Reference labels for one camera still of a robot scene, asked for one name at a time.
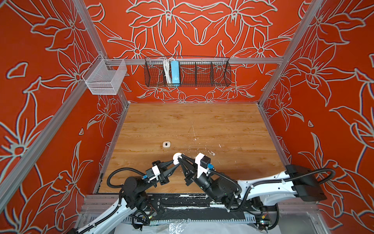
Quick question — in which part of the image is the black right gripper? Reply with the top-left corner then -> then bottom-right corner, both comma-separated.
178,155 -> 223,205

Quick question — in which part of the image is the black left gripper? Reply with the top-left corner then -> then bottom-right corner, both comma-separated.
140,159 -> 177,193

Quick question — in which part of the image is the white round disc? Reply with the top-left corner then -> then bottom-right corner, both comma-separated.
172,153 -> 182,165

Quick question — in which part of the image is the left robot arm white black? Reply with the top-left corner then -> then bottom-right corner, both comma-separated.
67,160 -> 180,234

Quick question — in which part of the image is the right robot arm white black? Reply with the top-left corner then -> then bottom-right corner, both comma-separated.
173,153 -> 336,212

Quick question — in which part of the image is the blue flat box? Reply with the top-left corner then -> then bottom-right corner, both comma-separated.
170,60 -> 180,86

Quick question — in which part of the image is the small green circuit board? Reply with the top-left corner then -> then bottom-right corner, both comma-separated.
257,218 -> 271,231

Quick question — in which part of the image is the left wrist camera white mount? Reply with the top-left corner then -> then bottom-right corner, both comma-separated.
142,165 -> 161,181

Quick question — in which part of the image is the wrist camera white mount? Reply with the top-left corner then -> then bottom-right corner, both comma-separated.
142,165 -> 161,181
195,153 -> 214,178

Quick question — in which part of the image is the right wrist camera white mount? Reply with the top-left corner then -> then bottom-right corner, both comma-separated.
195,153 -> 214,178

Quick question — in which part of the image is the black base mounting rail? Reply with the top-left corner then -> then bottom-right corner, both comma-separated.
128,192 -> 278,221

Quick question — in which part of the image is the black wire wall basket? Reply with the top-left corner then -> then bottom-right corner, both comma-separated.
144,56 -> 232,88

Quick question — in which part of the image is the white coiled cable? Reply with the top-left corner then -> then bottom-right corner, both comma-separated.
163,58 -> 172,86

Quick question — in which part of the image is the clear plastic wall bin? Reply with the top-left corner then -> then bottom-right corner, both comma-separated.
82,54 -> 128,95

